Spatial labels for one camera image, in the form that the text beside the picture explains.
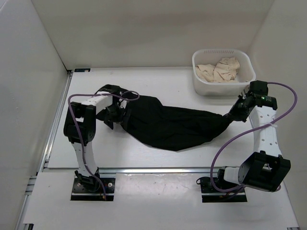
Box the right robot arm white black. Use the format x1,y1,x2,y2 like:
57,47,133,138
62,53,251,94
210,80,295,193

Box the white plastic basket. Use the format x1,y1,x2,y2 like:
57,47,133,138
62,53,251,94
192,49,256,96

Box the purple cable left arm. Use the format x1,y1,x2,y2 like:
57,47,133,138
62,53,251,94
68,90,140,201

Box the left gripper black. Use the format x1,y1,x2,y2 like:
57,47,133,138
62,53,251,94
104,104,132,130

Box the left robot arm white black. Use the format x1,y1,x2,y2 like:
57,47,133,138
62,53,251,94
63,87,140,196

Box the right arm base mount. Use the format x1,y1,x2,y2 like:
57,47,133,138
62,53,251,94
196,167,248,203

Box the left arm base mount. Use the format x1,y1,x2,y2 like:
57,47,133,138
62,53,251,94
71,171,116,201

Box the black label sticker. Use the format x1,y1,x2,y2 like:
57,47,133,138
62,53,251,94
74,68,91,72

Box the beige trousers in basket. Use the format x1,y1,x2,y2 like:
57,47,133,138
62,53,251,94
196,57,240,83

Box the black trousers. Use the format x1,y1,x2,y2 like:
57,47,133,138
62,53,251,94
98,84,232,151

